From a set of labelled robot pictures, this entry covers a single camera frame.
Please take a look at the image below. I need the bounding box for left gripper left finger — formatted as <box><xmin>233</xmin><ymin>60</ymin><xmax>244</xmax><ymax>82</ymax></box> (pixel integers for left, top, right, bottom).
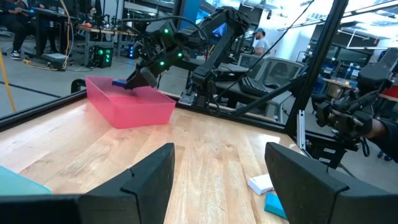
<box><xmin>77</xmin><ymin>142</ymin><xmax>175</xmax><ymax>224</ymax></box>

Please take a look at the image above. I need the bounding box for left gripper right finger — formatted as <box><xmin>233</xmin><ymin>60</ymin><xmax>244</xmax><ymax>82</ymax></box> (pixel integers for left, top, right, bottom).
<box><xmin>264</xmin><ymin>142</ymin><xmax>398</xmax><ymax>224</ymax></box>

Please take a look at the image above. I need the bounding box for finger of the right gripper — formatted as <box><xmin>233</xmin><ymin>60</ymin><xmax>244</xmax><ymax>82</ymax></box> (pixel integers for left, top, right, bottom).
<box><xmin>139</xmin><ymin>66</ymin><xmax>158</xmax><ymax>88</ymax></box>
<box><xmin>124</xmin><ymin>70</ymin><xmax>150</xmax><ymax>91</ymax></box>

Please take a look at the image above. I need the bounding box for dark blue small box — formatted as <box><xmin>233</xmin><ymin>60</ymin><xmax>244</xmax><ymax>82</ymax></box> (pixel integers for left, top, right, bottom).
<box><xmin>111</xmin><ymin>78</ymin><xmax>129</xmax><ymax>88</ymax></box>

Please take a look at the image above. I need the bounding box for teal small box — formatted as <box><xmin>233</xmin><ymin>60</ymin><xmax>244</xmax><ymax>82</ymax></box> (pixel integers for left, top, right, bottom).
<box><xmin>264</xmin><ymin>192</ymin><xmax>289</xmax><ymax>220</ymax></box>

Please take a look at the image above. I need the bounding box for white small box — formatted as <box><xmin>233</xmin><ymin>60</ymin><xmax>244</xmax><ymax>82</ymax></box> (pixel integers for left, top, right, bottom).
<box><xmin>247</xmin><ymin>173</ymin><xmax>275</xmax><ymax>196</ymax></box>

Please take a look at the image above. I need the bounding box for person's forearm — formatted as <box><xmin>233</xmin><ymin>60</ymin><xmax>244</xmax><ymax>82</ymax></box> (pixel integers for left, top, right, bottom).
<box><xmin>362</xmin><ymin>118</ymin><xmax>398</xmax><ymax>164</ymax></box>

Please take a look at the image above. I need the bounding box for grey mesh office chair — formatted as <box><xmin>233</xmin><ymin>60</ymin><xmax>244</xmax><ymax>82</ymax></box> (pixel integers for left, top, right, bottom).
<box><xmin>238</xmin><ymin>52</ymin><xmax>307</xmax><ymax>124</ymax></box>

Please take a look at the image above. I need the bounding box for red translucent plastic bin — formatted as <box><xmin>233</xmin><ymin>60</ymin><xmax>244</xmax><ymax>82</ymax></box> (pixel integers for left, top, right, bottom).
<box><xmin>85</xmin><ymin>76</ymin><xmax>177</xmax><ymax>129</ymax></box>

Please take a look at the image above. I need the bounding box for computer tower with green lights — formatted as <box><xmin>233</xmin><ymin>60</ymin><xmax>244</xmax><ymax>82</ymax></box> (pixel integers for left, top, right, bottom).
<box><xmin>89</xmin><ymin>45</ymin><xmax>114</xmax><ymax>69</ymax></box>

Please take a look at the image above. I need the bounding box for wooden desk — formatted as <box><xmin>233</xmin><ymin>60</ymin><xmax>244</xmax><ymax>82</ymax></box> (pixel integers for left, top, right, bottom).
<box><xmin>76</xmin><ymin>24</ymin><xmax>139</xmax><ymax>68</ymax></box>

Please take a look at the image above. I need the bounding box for black keyboard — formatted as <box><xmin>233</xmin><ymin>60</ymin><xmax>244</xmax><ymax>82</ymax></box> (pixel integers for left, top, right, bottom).
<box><xmin>238</xmin><ymin>76</ymin><xmax>272</xmax><ymax>98</ymax></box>

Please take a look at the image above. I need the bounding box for person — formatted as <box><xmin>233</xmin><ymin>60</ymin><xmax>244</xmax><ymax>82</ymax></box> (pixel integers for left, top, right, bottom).
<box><xmin>0</xmin><ymin>0</ymin><xmax>37</xmax><ymax>62</ymax></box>
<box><xmin>252</xmin><ymin>27</ymin><xmax>272</xmax><ymax>57</ymax></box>

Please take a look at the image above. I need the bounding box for green translucent plastic bin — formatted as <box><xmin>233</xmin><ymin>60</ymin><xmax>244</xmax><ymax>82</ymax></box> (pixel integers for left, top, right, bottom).
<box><xmin>0</xmin><ymin>165</ymin><xmax>52</xmax><ymax>196</ymax></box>

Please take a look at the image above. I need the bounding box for straight yellow hanging cable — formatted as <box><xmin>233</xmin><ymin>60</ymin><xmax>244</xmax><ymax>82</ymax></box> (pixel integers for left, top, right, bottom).
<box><xmin>58</xmin><ymin>0</ymin><xmax>75</xmax><ymax>71</ymax></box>

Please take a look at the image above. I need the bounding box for yellow slanted cable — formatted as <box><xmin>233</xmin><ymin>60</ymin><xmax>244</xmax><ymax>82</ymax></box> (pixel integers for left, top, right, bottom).
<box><xmin>0</xmin><ymin>49</ymin><xmax>17</xmax><ymax>113</ymax></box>

